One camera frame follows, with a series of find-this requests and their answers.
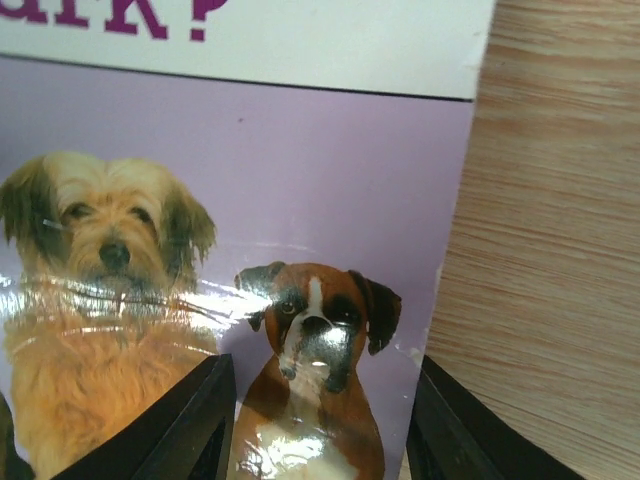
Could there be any dog picture book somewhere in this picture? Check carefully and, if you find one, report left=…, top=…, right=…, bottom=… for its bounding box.
left=1, top=1, right=496, bottom=479

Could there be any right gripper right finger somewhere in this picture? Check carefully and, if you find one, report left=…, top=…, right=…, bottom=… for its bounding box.
left=406, top=356, right=580, bottom=480

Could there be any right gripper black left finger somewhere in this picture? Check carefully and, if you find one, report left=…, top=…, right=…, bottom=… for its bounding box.
left=56, top=354, right=236, bottom=480

